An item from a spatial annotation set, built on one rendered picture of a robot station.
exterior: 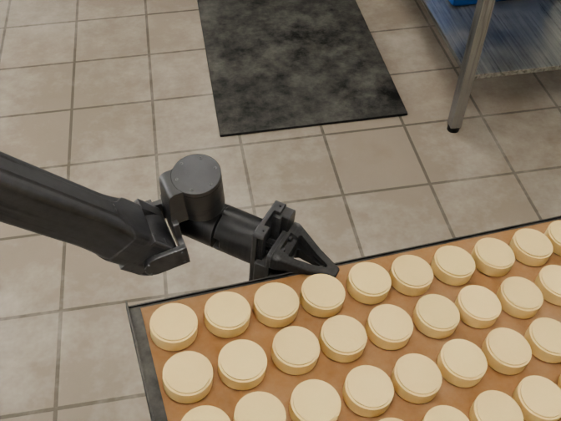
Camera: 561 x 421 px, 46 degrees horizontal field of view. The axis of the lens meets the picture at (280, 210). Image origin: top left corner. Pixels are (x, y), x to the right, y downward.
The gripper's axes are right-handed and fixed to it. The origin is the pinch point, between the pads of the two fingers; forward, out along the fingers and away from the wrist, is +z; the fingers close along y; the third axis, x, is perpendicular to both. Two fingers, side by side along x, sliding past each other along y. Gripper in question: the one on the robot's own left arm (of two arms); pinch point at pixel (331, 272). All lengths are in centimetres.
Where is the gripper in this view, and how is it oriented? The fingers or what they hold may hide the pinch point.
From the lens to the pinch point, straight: 79.2
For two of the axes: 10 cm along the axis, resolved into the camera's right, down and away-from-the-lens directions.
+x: -4.3, 6.3, -6.4
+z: 9.0, 3.6, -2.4
